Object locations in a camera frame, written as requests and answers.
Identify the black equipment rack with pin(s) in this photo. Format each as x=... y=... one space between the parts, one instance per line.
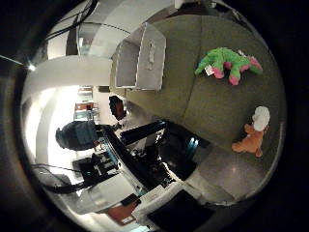
x=145 y=161

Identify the brown cardboard box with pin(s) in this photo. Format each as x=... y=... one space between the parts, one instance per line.
x=193 y=106

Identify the black and red chair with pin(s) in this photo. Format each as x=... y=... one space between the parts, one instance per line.
x=116 y=108

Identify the orange and white plush toy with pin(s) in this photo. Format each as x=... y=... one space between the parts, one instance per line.
x=252 y=138

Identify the person in dark clothes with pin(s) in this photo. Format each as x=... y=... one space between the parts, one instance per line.
x=77 y=135

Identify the green and pink plush toy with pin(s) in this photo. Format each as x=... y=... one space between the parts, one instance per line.
x=225 y=58

